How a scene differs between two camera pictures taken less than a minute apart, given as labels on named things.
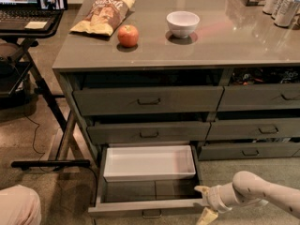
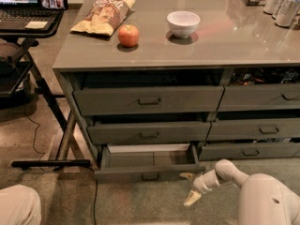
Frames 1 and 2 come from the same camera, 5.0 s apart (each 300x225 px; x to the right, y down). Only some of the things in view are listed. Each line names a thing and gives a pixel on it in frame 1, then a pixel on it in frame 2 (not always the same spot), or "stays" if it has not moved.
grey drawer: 248,151 stays
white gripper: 214,198 -> 200,185
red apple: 128,36 stays
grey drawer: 254,129 stays
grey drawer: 149,197 -> 147,167
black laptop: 19,5 stays
